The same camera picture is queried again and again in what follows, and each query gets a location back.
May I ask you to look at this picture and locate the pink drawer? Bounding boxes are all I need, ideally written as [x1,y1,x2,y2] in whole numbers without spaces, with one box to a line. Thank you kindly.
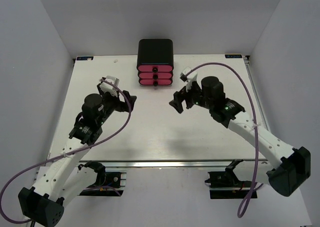
[138,72,173,80]
[138,78,173,87]
[137,64,174,73]

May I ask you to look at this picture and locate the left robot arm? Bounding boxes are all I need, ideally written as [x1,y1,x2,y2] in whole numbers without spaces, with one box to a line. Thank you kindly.
[18,90,137,227]

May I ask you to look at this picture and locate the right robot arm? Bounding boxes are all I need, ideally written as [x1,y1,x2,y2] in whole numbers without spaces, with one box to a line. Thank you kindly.
[169,75,311,197]

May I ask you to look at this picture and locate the black drawer cabinet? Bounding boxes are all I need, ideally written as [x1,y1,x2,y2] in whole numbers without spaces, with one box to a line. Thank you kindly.
[136,38,174,75]

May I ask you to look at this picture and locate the left blue label sticker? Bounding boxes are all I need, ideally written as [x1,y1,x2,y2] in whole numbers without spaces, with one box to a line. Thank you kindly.
[75,56,94,61]

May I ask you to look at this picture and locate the blue label sticker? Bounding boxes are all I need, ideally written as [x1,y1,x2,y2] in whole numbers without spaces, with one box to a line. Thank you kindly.
[75,56,94,61]
[224,54,243,59]

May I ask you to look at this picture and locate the right blue label sticker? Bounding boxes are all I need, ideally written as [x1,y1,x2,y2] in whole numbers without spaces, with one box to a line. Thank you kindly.
[224,54,243,59]

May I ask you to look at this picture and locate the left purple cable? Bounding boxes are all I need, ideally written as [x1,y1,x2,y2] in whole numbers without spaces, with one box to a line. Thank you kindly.
[0,80,133,224]

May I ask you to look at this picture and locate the purple cable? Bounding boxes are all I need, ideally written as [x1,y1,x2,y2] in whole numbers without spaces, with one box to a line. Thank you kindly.
[186,62,266,218]
[0,80,133,224]

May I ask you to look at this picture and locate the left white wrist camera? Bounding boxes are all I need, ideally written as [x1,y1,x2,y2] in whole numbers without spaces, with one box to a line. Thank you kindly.
[97,75,120,97]

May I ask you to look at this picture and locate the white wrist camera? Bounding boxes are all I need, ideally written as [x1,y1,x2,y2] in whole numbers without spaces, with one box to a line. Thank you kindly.
[180,67,198,92]
[97,75,120,97]

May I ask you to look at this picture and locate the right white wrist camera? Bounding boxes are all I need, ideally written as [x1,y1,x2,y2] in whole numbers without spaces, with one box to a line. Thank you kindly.
[180,67,198,92]

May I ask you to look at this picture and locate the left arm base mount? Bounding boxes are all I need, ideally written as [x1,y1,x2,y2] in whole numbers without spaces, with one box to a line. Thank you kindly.
[79,170,127,197]

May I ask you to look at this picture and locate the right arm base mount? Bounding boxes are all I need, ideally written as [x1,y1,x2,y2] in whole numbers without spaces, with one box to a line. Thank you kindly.
[204,159,252,200]

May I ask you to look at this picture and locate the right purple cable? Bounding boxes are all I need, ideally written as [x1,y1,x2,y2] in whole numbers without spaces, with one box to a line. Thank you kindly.
[186,62,266,218]

